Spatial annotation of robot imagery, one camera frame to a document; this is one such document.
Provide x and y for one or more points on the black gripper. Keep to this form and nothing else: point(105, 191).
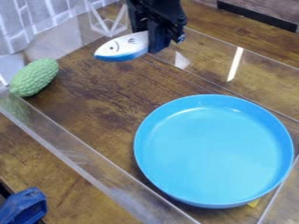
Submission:
point(165, 19)

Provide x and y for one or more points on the white blue toy fish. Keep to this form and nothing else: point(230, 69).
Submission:
point(125, 48)

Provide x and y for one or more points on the blue round tray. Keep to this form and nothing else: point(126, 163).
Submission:
point(213, 150)

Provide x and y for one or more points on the green bumpy toy gourd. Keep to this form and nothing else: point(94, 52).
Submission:
point(34, 77)

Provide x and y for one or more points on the white patterned curtain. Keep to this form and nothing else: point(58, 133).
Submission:
point(27, 17)

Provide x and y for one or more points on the yellow toy butter block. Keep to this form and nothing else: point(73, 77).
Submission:
point(254, 203)

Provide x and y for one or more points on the clear acrylic enclosure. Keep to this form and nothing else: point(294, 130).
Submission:
point(68, 142)

